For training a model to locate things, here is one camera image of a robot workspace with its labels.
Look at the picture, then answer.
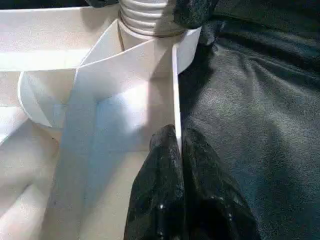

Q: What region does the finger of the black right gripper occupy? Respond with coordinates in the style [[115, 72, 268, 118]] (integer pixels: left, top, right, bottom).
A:
[[172, 0, 218, 30]]

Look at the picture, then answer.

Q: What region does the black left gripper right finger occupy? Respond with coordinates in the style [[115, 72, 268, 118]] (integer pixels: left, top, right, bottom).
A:
[[182, 128, 261, 240]]

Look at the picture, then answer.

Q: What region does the white plastic table top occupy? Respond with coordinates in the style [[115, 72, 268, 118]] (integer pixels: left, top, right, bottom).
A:
[[0, 6, 202, 240]]

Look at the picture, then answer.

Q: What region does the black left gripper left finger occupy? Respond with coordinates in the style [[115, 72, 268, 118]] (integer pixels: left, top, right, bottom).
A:
[[123, 124, 187, 240]]

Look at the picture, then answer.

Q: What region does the black mat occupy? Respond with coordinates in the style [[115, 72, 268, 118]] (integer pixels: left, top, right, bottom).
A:
[[178, 0, 320, 240]]

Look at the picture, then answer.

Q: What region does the white plastic table leg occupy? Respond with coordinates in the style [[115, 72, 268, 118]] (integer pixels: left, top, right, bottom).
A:
[[119, 0, 176, 38]]

